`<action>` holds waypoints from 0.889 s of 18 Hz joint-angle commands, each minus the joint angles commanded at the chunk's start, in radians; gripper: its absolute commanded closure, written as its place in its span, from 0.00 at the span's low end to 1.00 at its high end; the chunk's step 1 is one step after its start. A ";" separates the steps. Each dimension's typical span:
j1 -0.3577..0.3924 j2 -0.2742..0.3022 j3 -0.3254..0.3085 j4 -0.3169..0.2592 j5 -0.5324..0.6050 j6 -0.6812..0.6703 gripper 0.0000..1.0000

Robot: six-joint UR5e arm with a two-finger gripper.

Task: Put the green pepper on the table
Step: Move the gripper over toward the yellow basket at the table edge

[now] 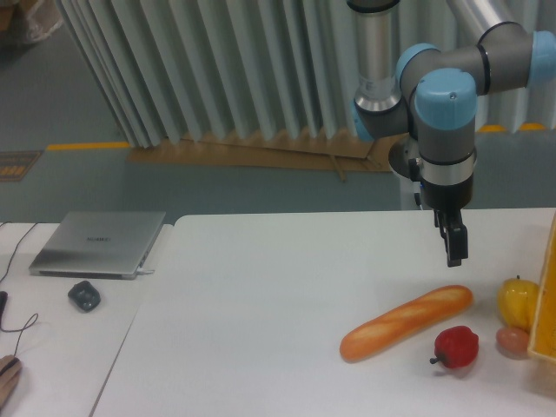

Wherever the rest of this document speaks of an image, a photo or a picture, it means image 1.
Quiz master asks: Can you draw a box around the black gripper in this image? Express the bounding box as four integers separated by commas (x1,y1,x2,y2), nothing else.
408,156,474,268

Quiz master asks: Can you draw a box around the yellow wicker basket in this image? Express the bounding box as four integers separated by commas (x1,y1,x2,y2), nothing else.
527,217,555,364

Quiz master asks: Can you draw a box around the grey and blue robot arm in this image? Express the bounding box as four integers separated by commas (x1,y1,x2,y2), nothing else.
348,1,555,267

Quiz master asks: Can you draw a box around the yellow toy bell pepper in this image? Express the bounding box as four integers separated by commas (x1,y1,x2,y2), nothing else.
497,275,539,333

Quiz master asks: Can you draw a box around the red toy bell pepper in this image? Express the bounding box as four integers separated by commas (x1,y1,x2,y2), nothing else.
429,326,480,369

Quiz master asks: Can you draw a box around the person's hand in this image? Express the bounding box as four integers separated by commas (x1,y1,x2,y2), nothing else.
0,355,23,407

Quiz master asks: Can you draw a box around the toy baguette bread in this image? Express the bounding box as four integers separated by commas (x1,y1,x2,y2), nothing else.
339,285,473,362

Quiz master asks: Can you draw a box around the flattened brown cardboard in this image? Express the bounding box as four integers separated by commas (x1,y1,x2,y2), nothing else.
128,129,401,182

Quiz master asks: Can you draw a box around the brown toy egg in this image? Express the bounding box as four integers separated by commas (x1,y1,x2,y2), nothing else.
496,328,529,358

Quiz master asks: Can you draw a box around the white folding partition screen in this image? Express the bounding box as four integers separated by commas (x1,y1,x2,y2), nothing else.
54,0,556,148

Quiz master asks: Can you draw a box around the silver closed laptop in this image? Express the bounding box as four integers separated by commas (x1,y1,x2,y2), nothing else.
29,211,165,279

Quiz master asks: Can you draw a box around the small black device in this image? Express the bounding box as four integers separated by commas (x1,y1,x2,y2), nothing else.
68,281,102,313

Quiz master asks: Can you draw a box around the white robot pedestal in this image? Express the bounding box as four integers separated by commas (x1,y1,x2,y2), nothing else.
388,136,423,210

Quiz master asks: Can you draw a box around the black cable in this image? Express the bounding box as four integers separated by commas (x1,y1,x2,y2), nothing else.
0,222,41,360

